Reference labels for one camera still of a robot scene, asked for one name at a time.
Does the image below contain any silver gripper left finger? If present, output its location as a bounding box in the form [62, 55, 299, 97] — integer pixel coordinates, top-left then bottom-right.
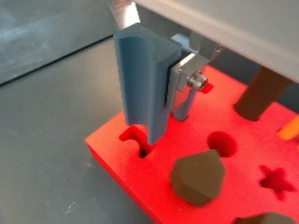
[108, 0, 140, 31]

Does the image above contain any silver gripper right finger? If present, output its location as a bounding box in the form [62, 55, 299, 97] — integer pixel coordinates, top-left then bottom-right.
[166, 31, 224, 107]

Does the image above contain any brown pentagon peg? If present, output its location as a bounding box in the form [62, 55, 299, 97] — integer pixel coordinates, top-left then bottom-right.
[170, 150, 226, 207]

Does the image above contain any brown hexagon peg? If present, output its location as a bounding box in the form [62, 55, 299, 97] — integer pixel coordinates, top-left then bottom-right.
[234, 212, 297, 224]

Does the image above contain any blue arch block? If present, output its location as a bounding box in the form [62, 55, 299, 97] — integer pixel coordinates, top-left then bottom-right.
[114, 23, 183, 144]

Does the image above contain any brown cylinder peg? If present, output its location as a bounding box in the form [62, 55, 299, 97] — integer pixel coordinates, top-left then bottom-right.
[234, 66, 294, 122]

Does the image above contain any yellow arch peg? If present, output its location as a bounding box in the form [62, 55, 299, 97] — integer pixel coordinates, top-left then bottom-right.
[278, 116, 299, 141]

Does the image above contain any red peg board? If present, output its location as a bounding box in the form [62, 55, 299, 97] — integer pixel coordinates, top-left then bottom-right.
[86, 67, 299, 224]

